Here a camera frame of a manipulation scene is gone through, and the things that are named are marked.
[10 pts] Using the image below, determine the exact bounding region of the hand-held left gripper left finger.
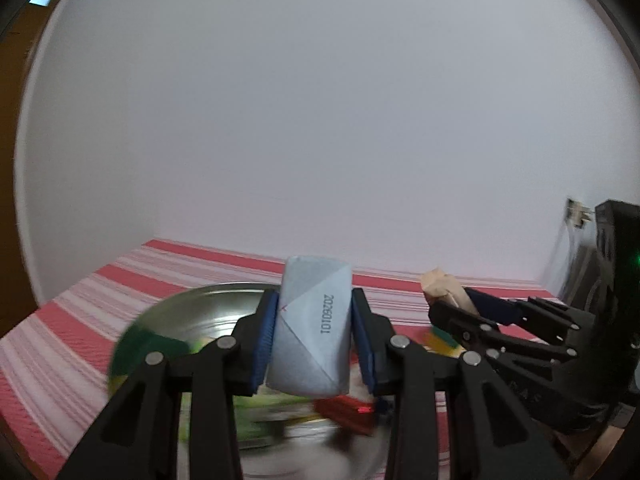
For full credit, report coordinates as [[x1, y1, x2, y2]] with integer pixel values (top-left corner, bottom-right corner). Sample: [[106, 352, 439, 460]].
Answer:
[[55, 289, 280, 480]]

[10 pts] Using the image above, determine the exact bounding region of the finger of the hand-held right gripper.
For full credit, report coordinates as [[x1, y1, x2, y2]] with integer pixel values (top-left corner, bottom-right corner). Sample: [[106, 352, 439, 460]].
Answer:
[[427, 299, 577, 367], [465, 287, 601, 332]]

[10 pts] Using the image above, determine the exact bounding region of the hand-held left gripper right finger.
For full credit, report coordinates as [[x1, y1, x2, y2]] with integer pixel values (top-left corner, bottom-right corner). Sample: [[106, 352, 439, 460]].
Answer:
[[351, 287, 571, 480]]

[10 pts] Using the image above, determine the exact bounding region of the green yellow sponge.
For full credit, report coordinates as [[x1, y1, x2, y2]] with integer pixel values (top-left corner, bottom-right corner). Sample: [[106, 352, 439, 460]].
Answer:
[[110, 327, 191, 391], [432, 327, 463, 358]]

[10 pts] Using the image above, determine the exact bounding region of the white tissue packet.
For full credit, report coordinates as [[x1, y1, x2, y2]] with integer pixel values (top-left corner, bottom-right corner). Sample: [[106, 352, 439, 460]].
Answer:
[[265, 255, 352, 398]]

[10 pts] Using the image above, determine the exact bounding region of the round metal basin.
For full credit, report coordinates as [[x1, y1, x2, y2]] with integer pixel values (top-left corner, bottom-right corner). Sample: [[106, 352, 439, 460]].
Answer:
[[107, 282, 451, 480]]

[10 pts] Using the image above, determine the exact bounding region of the beige packet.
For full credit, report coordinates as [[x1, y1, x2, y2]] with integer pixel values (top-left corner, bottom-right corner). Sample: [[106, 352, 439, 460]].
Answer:
[[421, 268, 481, 318]]

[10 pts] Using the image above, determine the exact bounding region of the red packet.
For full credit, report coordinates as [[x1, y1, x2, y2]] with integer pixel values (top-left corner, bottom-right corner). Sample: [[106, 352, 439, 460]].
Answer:
[[312, 394, 378, 436]]

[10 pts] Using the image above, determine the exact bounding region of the light green tissue pack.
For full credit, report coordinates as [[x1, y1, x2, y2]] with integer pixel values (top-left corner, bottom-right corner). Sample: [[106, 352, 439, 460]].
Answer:
[[187, 395, 311, 453]]

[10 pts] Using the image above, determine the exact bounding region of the black monitor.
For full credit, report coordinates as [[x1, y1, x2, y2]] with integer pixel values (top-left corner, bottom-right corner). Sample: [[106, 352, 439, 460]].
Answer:
[[565, 245, 601, 311]]

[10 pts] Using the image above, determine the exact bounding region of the red white striped cloth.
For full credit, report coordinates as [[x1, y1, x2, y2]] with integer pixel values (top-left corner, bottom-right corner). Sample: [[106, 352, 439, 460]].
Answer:
[[0, 239, 571, 480]]

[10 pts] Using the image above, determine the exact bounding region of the brown wooden furniture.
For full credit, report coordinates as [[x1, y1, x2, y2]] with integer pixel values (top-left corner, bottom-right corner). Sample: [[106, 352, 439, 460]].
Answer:
[[0, 5, 46, 336]]

